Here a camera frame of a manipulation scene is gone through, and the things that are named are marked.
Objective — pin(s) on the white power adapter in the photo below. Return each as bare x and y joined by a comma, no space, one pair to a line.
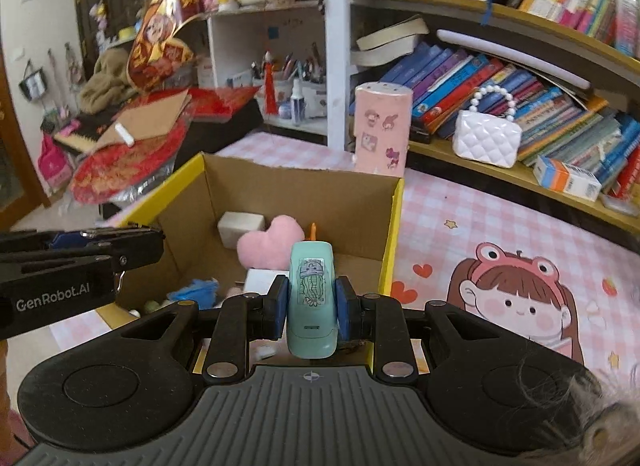
260,280

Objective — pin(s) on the yellow cardboard box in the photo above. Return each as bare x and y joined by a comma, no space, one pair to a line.
357,213

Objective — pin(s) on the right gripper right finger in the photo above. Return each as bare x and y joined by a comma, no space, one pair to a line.
388,328

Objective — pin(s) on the pink sticker cup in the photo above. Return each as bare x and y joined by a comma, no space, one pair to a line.
382,126

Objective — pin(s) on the red gold festive balloon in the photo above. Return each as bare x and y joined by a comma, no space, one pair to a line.
157,52

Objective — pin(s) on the black electric keyboard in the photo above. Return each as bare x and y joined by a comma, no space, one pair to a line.
81,134

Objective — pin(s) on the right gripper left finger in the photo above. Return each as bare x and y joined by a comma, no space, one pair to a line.
239,321

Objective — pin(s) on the mint green stapler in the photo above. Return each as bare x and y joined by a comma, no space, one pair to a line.
311,326

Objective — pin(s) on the olive green blanket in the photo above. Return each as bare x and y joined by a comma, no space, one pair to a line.
109,85

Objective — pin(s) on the blue crumpled toy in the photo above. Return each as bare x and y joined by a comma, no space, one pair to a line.
201,291

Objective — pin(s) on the orange white medicine box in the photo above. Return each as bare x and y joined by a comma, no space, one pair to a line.
566,179

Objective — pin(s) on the white quilted pearl handbag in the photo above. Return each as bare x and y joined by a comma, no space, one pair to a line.
486,138

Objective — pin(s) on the pink heart plush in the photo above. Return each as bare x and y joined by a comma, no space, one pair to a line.
270,249

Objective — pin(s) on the pink checkered table mat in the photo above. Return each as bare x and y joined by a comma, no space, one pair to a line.
416,239

